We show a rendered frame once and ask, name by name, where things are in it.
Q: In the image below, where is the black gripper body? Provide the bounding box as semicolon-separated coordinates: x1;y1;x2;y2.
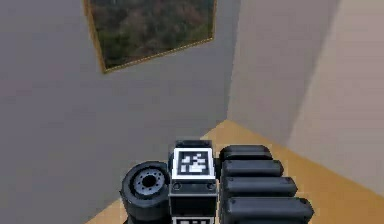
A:
119;161;172;224

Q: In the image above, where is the gold framed landscape painting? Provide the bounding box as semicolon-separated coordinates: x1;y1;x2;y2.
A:
82;0;218;74

